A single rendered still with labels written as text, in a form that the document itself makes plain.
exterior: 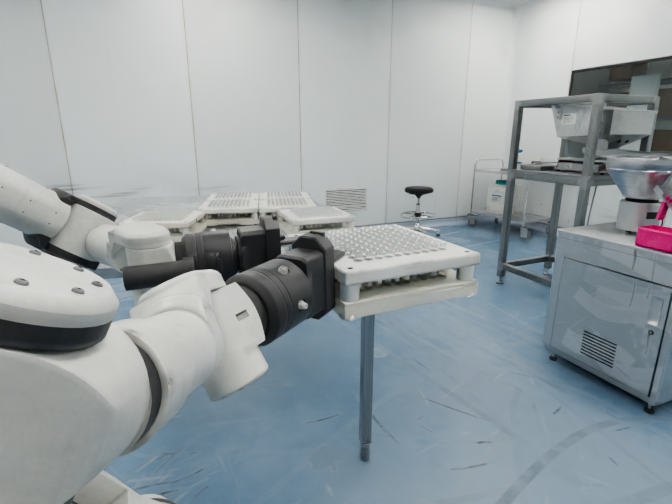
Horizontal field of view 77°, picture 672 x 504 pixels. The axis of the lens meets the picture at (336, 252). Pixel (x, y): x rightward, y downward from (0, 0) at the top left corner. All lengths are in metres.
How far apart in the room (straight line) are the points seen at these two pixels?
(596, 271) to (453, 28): 4.41
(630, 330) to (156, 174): 4.20
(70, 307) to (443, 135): 5.95
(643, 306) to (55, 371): 2.28
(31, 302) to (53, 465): 0.07
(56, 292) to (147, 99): 4.64
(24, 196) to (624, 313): 2.29
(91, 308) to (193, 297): 0.18
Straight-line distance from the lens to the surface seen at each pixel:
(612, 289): 2.41
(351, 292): 0.59
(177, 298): 0.37
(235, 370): 0.43
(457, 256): 0.68
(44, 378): 0.20
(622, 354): 2.46
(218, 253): 0.67
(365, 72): 5.47
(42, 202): 0.89
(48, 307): 0.19
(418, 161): 5.86
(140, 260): 0.68
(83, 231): 0.90
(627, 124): 3.49
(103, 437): 0.23
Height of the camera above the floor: 1.24
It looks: 16 degrees down
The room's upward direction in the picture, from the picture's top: straight up
